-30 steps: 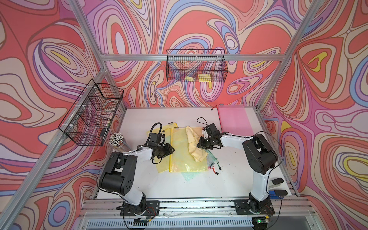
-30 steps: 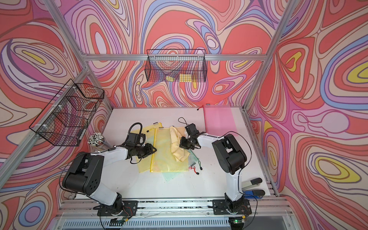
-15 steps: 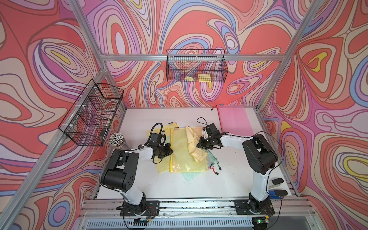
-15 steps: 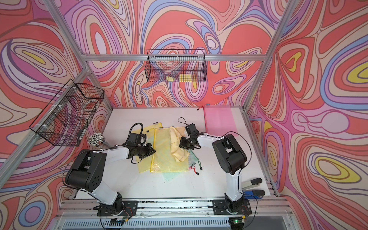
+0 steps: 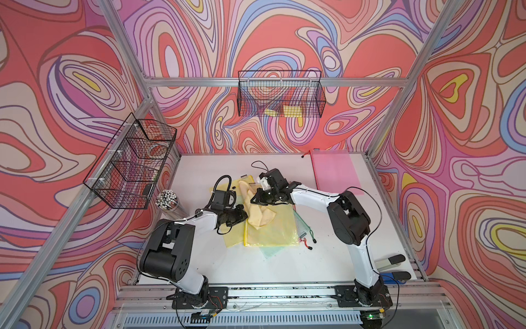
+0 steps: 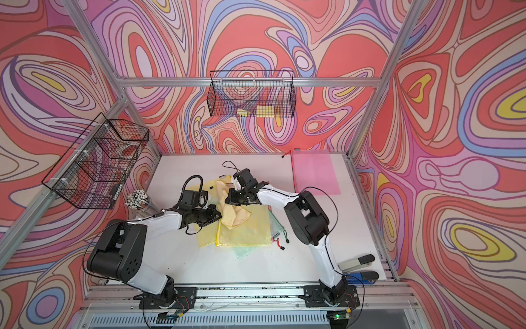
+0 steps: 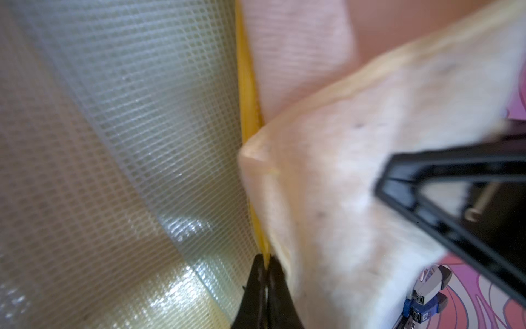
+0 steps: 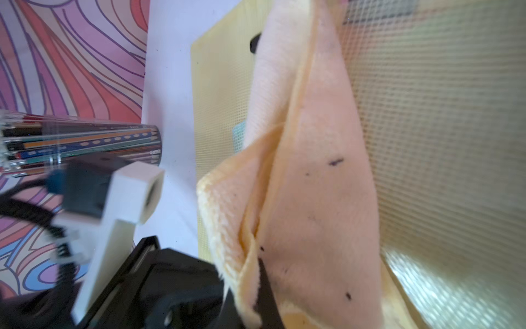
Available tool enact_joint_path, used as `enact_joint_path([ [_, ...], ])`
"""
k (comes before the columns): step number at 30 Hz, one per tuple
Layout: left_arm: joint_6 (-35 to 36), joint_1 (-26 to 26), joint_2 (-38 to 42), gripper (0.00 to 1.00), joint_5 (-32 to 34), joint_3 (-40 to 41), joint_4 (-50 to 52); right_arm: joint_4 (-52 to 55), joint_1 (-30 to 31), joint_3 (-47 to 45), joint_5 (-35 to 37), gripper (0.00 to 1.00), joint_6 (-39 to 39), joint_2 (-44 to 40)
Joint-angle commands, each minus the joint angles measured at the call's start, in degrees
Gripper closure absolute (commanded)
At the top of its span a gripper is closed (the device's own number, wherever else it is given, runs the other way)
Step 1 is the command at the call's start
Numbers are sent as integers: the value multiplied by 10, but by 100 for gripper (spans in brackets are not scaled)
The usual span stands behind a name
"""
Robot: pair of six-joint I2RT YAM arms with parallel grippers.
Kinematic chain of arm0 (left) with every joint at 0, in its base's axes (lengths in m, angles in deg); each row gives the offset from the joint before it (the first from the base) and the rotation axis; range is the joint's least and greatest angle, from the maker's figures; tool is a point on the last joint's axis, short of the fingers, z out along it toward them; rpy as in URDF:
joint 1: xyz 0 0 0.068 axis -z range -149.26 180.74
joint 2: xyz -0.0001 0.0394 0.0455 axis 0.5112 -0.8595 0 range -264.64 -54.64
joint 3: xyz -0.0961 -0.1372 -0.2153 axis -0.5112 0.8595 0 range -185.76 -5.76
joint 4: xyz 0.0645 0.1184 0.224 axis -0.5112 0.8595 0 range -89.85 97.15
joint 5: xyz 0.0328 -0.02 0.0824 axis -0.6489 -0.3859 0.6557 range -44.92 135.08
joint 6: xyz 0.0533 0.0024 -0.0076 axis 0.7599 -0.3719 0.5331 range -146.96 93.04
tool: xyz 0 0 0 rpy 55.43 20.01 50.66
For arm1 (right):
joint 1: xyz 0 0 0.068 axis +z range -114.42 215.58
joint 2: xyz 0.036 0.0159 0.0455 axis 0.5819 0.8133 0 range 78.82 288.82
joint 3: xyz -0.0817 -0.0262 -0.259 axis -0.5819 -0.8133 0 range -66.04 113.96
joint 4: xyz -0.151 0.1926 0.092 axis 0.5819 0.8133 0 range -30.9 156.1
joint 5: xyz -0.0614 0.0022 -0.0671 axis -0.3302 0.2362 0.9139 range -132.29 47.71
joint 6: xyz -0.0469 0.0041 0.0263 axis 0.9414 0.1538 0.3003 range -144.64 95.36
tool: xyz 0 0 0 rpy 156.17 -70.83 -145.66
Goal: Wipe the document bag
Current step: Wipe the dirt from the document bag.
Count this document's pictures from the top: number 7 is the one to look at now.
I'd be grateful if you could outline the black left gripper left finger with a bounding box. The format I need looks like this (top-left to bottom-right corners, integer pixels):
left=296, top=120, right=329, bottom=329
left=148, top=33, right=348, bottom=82
left=231, top=254, right=267, bottom=329

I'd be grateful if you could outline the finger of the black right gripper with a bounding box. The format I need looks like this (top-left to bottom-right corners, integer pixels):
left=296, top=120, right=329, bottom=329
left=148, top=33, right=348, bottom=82
left=375, top=135, right=525, bottom=305

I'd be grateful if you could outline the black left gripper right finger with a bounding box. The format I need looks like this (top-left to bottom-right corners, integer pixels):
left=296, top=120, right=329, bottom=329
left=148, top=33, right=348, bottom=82
left=267, top=256, right=304, bottom=329

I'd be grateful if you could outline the yellow microfiber cloth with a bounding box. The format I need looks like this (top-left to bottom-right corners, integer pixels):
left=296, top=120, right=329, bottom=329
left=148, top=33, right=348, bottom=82
left=238, top=1, right=525, bottom=328

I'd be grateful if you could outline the yellow mesh document bag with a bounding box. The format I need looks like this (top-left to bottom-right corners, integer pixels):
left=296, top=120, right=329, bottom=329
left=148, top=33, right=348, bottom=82
left=1, top=1, right=258, bottom=328

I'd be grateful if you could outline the blue grey stapler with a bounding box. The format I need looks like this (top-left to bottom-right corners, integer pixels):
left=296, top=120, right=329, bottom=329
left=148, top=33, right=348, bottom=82
left=393, top=265, right=453, bottom=329

